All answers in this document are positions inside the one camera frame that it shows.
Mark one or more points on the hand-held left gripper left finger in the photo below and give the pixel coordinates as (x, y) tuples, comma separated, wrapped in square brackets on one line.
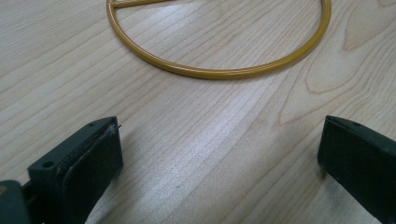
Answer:
[(77, 168)]

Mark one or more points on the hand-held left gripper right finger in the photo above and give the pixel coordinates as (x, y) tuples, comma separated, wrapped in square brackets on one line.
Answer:
[(358, 155)]

